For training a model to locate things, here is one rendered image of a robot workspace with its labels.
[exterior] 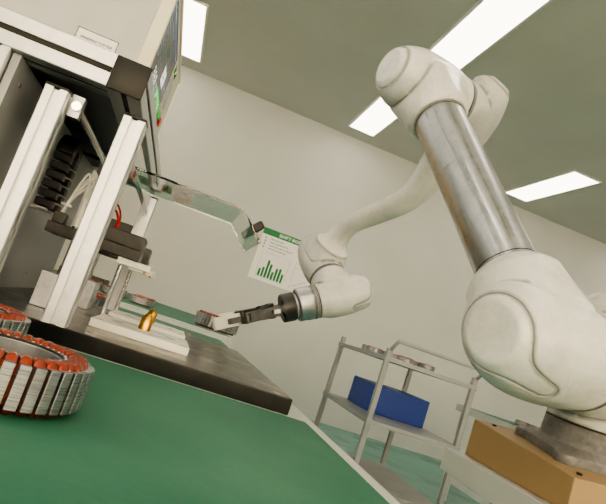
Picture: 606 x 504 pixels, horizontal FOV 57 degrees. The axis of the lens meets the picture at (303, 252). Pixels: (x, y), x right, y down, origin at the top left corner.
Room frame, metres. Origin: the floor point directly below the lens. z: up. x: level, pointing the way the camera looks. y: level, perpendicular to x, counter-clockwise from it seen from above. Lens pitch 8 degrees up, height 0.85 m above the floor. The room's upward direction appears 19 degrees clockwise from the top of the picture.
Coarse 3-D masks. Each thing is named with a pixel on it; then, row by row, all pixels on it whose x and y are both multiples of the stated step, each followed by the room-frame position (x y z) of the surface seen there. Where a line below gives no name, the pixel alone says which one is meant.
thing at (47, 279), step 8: (48, 272) 0.85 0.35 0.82; (56, 272) 0.92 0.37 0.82; (40, 280) 0.85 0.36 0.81; (48, 280) 0.85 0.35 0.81; (40, 288) 0.85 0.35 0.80; (48, 288) 0.85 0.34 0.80; (32, 296) 0.85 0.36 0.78; (40, 296) 0.85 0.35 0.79; (48, 296) 0.85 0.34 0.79; (32, 304) 0.85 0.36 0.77; (40, 304) 0.85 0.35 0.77
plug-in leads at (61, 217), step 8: (80, 184) 0.87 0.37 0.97; (88, 184) 0.87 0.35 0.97; (80, 192) 0.87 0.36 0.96; (88, 192) 0.87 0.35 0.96; (72, 200) 0.87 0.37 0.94; (64, 208) 0.86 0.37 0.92; (80, 208) 0.87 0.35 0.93; (56, 216) 0.85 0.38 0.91; (64, 216) 0.86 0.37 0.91; (80, 216) 0.87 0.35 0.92; (64, 224) 0.87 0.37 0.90
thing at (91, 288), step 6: (90, 282) 1.09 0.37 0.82; (96, 282) 1.13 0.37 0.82; (84, 288) 1.09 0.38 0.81; (90, 288) 1.09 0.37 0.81; (96, 288) 1.13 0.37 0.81; (84, 294) 1.09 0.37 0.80; (90, 294) 1.10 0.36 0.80; (96, 294) 1.17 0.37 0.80; (84, 300) 1.09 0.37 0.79; (90, 300) 1.11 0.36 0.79; (78, 306) 1.09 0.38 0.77; (84, 306) 1.10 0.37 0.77; (90, 306) 1.15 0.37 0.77
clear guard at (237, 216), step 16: (128, 176) 1.19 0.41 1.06; (160, 176) 1.10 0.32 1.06; (160, 192) 1.26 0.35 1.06; (176, 192) 1.19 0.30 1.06; (192, 192) 1.13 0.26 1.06; (192, 208) 1.33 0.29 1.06; (208, 208) 1.26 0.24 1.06; (224, 208) 1.19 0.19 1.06; (240, 208) 1.13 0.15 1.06; (240, 224) 1.24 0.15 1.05; (240, 240) 1.35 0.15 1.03; (256, 240) 1.15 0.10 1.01
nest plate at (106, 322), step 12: (96, 324) 0.83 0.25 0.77; (108, 324) 0.84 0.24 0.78; (120, 324) 0.87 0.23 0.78; (132, 324) 0.95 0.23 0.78; (132, 336) 0.84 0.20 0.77; (144, 336) 0.85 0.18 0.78; (156, 336) 0.88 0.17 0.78; (168, 336) 0.96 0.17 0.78; (168, 348) 0.85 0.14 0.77; (180, 348) 0.86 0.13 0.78
